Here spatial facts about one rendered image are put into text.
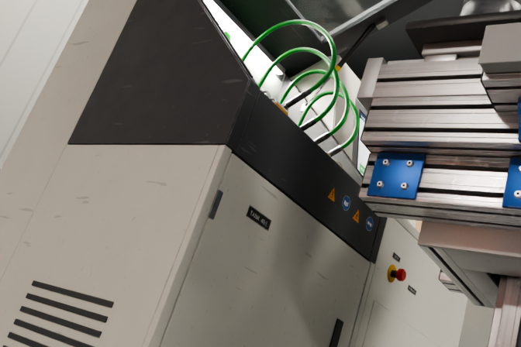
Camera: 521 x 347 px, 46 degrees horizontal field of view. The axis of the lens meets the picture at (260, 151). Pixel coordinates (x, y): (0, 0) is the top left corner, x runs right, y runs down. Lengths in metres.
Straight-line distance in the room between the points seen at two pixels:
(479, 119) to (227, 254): 0.57
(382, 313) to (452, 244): 0.77
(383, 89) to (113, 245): 0.65
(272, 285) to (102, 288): 0.37
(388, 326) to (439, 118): 0.95
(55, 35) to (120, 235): 1.93
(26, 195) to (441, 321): 1.38
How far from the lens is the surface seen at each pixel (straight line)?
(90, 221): 1.47
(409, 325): 2.02
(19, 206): 1.75
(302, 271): 1.50
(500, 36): 0.98
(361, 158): 2.24
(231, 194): 1.28
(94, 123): 1.66
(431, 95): 1.11
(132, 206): 1.37
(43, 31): 3.14
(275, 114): 1.39
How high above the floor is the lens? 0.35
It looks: 21 degrees up
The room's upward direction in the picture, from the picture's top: 20 degrees clockwise
